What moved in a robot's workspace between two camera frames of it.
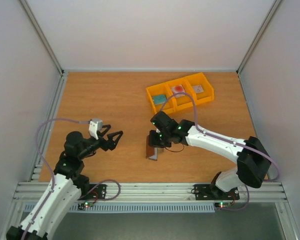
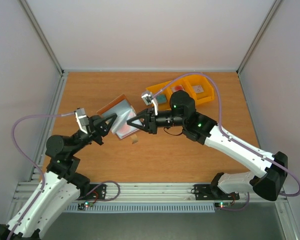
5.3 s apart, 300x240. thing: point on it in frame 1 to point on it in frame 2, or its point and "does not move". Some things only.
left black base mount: x=96 y=191 does not move
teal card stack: x=159 y=99 does not move
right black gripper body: x=158 y=141 to x=151 y=121
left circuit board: x=82 y=206 does not move
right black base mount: x=210 y=192 does not move
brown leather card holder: x=151 y=152 to x=124 y=111
